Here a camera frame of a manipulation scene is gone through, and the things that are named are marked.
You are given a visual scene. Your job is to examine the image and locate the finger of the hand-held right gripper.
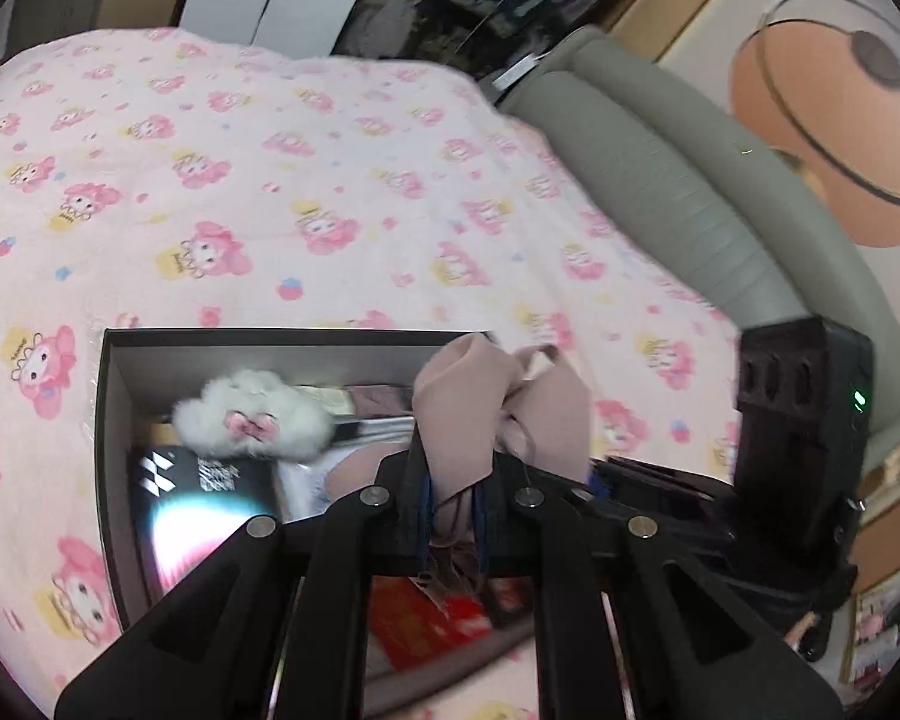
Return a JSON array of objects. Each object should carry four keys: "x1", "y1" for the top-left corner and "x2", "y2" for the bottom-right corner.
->
[
  {"x1": 592, "y1": 459, "x2": 736, "y2": 503},
  {"x1": 581, "y1": 495, "x2": 736, "y2": 541}
]

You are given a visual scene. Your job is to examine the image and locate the white fluffy plush clip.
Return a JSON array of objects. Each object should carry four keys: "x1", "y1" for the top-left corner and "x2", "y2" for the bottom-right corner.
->
[{"x1": 172, "y1": 367, "x2": 336, "y2": 464}]

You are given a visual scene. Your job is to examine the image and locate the dark glass cabinet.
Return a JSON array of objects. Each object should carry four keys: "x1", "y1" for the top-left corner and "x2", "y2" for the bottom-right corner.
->
[{"x1": 330, "y1": 0, "x2": 640, "y2": 80}]

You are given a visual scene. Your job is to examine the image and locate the white printed card pack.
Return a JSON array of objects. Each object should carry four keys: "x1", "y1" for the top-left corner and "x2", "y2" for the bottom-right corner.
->
[{"x1": 276, "y1": 439, "x2": 391, "y2": 522}]

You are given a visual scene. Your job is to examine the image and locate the grey padded headboard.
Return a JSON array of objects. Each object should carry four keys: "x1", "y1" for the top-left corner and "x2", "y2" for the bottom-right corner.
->
[{"x1": 495, "y1": 26, "x2": 895, "y2": 466}]

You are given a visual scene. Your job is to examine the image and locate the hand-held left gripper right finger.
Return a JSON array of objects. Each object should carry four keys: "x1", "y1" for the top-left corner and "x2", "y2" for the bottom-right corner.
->
[{"x1": 474, "y1": 454, "x2": 845, "y2": 720}]

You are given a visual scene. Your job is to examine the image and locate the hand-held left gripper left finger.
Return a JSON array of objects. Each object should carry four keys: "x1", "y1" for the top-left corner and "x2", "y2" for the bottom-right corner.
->
[{"x1": 56, "y1": 427, "x2": 436, "y2": 720}]

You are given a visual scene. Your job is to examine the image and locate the pink cartoon printed blanket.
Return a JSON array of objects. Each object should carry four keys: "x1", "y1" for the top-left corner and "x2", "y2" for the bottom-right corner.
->
[{"x1": 0, "y1": 26, "x2": 743, "y2": 720}]

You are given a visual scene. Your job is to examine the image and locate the small black red box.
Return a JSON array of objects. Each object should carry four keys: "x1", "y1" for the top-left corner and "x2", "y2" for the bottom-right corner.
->
[{"x1": 487, "y1": 577, "x2": 535, "y2": 629}]

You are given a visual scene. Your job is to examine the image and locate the beige pink cloth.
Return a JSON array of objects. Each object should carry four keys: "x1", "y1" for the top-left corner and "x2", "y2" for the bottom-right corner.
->
[{"x1": 412, "y1": 334, "x2": 593, "y2": 601}]

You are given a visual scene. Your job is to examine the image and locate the black cardboard box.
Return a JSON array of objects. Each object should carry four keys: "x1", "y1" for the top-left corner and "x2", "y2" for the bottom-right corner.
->
[{"x1": 94, "y1": 326, "x2": 593, "y2": 691}]

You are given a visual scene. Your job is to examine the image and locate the large peach cartoon figure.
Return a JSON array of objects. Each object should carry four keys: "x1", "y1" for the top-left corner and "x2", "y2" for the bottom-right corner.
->
[{"x1": 729, "y1": 0, "x2": 900, "y2": 250}]

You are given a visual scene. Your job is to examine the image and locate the red printed packet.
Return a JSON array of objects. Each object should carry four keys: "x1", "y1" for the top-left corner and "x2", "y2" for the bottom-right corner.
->
[{"x1": 367, "y1": 577, "x2": 496, "y2": 674}]

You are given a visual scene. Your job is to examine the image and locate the black booklet with rainbow ring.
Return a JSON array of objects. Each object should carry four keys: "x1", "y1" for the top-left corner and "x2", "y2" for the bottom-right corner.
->
[{"x1": 131, "y1": 446, "x2": 287, "y2": 595}]

